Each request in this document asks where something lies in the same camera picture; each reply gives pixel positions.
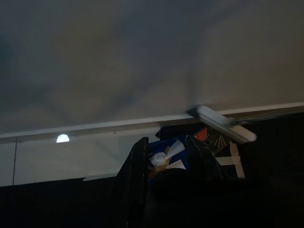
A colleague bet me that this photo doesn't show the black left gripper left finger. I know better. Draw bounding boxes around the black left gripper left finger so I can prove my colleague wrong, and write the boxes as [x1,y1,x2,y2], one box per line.
[111,137,150,228]

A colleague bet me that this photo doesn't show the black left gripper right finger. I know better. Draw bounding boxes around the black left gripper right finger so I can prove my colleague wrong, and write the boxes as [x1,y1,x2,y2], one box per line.
[186,135,225,181]

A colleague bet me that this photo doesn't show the white-headed broom with black handle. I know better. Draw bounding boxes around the white-headed broom with black handle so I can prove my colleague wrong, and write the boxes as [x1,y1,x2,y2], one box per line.
[185,104,304,145]

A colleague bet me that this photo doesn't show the blue long-handled dustpan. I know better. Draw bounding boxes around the blue long-handled dustpan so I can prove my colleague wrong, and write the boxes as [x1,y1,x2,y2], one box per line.
[146,134,192,185]

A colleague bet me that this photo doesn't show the black floor mat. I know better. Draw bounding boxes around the black floor mat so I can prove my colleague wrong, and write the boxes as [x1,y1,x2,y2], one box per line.
[0,111,304,228]

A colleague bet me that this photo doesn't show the white paper sheet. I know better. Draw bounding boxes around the white paper sheet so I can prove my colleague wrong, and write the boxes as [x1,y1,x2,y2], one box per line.
[166,160,187,171]

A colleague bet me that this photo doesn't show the black and orange wrapper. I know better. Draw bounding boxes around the black and orange wrapper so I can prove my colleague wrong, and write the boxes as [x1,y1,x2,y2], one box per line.
[193,126,231,155]

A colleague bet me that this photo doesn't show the white crumpled tissue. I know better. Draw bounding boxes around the white crumpled tissue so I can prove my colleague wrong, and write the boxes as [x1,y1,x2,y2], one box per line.
[149,152,171,167]

